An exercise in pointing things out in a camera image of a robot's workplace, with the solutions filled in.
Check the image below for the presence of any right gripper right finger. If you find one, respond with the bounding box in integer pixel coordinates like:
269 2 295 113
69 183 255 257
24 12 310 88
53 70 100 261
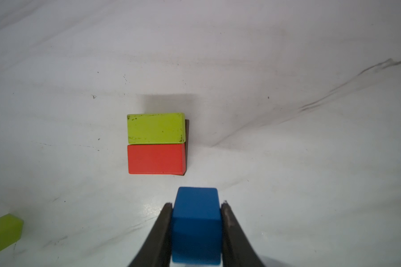
221 201 265 267

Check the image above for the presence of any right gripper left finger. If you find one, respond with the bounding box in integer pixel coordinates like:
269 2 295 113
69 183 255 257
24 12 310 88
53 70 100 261
129 202 173 267

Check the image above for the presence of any dark blue cube block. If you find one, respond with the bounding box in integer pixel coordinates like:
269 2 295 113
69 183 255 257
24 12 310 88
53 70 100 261
171 187 223 265

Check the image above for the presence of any red rectangular block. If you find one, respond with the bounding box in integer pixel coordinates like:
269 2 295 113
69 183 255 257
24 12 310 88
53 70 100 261
127 144 187 175

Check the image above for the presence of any lime green long block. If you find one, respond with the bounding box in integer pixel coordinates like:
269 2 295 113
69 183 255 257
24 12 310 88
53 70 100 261
127 113 186 145

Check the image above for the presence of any dark brown wood block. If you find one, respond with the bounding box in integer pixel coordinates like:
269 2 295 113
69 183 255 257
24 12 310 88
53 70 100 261
185 119 189 150

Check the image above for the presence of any small lime green block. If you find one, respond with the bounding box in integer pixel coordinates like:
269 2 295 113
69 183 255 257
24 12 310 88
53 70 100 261
0 214 24 251

